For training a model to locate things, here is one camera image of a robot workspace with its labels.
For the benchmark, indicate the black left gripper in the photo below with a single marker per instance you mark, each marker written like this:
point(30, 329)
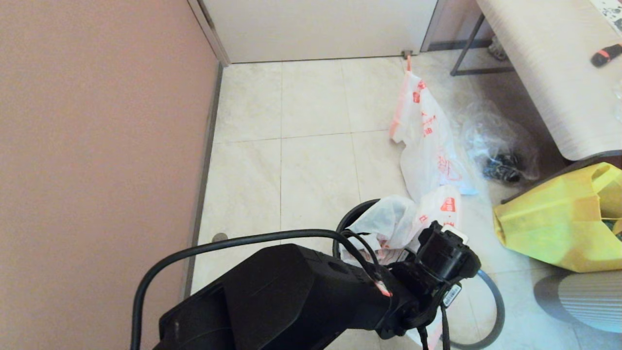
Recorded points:
point(418, 296)

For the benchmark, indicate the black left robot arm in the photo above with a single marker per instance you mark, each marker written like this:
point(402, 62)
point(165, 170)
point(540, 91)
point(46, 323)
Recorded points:
point(291, 296)

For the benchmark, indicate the grey ribbed robot base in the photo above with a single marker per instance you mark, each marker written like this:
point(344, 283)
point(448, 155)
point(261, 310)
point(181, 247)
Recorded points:
point(588, 301)

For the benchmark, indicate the black round trash bin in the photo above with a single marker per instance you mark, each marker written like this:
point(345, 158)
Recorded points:
point(346, 221)

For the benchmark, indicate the yellow non-woven bag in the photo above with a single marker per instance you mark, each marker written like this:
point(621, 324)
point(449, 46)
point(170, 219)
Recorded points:
point(549, 228)

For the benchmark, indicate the dark items in clear bag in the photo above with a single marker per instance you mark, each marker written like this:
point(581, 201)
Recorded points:
point(505, 167)

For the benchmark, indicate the clear plastic bag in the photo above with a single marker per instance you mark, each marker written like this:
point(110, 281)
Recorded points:
point(495, 133)

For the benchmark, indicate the round metal floor drain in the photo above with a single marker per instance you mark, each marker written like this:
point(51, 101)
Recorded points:
point(219, 237)

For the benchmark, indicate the beige table with metal legs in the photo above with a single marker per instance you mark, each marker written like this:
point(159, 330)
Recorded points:
point(481, 72)

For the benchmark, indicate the small metal door stopper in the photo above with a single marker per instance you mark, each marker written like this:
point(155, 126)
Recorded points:
point(407, 54)

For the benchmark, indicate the small white object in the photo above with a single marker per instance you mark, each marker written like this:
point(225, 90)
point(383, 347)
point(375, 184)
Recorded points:
point(496, 48)

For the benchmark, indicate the white door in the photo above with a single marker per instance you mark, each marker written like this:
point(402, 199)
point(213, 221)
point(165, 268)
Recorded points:
point(320, 29)

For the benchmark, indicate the black and red marker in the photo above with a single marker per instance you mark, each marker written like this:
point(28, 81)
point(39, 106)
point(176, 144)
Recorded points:
point(605, 56)

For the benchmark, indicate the black-printed white paper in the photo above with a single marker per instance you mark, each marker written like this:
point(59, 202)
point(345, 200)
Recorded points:
point(610, 12)

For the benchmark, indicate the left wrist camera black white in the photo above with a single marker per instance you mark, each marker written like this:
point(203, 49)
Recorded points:
point(444, 253)

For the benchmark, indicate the grey door frame post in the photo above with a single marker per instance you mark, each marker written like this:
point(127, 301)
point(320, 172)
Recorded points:
point(209, 29)

